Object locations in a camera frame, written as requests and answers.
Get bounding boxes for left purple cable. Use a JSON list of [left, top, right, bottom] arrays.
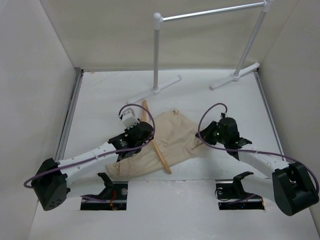
[[23, 103, 157, 203]]

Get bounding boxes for wooden clothes hanger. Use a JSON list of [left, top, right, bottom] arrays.
[[141, 99, 173, 175]]

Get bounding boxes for white and silver clothes rack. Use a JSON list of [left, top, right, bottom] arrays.
[[126, 0, 273, 104]]

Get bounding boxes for purple cable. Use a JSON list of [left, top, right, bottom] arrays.
[[196, 102, 320, 204], [23, 103, 157, 203]]

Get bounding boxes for beige trousers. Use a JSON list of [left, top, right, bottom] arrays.
[[106, 109, 210, 180]]

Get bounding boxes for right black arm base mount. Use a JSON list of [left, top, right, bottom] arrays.
[[214, 171, 265, 211]]

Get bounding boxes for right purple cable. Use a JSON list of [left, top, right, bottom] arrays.
[[196, 102, 320, 204]]

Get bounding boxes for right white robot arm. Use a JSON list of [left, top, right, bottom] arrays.
[[195, 117, 320, 216]]

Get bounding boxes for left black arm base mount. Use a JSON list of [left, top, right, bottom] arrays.
[[80, 172, 129, 211]]

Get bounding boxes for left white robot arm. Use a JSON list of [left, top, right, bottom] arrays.
[[30, 108, 156, 211]]

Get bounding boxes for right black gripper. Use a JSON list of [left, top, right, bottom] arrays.
[[195, 121, 228, 146]]

